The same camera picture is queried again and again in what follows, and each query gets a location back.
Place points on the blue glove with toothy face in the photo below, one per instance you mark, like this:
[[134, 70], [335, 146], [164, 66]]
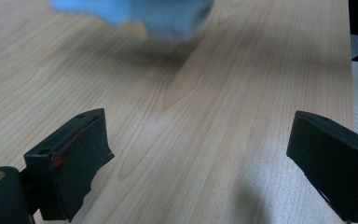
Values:
[[167, 15]]

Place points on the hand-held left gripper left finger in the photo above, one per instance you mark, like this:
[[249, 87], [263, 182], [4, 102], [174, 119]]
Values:
[[74, 161]]

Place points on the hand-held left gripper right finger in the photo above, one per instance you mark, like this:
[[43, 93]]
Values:
[[332, 161]]

